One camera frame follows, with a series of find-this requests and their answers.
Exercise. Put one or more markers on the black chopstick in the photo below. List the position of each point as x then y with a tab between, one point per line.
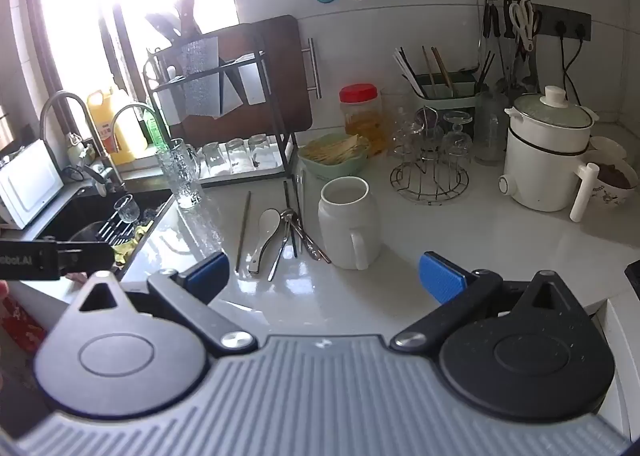
287	201
294	241

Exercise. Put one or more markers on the dark wooden cutting board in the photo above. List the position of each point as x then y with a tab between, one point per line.
280	86

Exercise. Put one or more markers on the white bowl brown contents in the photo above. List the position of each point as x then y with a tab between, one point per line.
612	181

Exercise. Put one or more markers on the yellow plastic bottle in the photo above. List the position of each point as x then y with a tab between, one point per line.
112	126

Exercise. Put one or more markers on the clear glass mug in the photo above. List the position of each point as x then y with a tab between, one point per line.
489	131

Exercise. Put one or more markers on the bundle of dried noodles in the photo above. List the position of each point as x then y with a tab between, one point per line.
332	148

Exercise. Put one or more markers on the black metal dish rack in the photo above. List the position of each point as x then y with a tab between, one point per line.
260	56

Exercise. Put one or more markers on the green utensil caddy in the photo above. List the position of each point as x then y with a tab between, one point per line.
445	91

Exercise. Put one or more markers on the clear stemmed goblet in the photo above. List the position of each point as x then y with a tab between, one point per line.
457	136

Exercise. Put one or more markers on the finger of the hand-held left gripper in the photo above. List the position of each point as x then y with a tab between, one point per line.
90	257

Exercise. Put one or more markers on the tall grey faucet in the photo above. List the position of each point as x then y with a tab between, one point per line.
55	103

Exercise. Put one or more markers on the white electric pot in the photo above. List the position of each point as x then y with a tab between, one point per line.
542	171

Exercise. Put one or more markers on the row of hanging kitchen tools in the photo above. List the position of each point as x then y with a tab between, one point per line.
500	26

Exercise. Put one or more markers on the brown wooden chopstick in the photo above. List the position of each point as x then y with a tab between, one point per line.
243	231

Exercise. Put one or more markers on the white drip tray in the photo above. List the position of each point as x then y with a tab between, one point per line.
270	173

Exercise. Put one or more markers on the textured glass mug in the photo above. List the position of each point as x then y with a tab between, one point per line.
182	176

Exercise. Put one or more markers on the white ceramic jar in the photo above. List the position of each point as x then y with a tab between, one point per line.
345	226

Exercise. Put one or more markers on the black kitchen sink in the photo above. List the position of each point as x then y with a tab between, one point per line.
75	216

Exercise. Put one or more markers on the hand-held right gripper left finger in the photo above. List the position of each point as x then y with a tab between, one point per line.
210	270

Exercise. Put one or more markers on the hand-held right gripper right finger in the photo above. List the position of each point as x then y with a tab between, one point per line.
440	276

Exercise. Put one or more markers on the small glass in sink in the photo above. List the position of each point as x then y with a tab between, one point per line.
126	210

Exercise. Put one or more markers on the green plastic basket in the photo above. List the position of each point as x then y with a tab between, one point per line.
335	168

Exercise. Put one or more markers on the green plastic bottle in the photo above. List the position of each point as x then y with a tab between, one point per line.
155	131

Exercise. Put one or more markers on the purple cup lid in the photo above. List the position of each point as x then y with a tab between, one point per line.
432	118

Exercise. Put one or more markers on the white ceramic spoon black rim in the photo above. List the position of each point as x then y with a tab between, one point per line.
267	228

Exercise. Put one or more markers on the glass pot lid white knob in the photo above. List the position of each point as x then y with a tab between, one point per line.
552	111

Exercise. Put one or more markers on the yellow dish cloth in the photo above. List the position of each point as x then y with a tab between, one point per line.
130	243

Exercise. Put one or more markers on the small clear drinking glass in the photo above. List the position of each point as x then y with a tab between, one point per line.
238	156
215	161
262	152

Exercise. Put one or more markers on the silver patterned cloth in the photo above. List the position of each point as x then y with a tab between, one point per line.
200	76

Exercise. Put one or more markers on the plastic jar red lid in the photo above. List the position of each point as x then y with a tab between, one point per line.
360	121

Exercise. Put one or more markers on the bunch of assorted chopsticks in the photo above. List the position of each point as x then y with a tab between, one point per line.
437	68

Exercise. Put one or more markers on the curved metal faucet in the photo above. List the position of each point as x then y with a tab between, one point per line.
135	108

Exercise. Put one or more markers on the white plastic cutting board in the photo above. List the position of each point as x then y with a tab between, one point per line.
250	78

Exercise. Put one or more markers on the grey wall outlet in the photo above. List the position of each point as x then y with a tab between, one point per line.
565	21

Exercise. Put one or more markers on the clear glass cup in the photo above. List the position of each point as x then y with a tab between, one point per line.
407	133

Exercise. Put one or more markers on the white plastic box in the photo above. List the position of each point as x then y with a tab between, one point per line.
27	186

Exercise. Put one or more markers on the clear glass pitcher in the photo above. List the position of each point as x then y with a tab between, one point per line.
397	111

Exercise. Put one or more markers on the red patterned cloth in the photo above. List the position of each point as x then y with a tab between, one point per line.
20	323

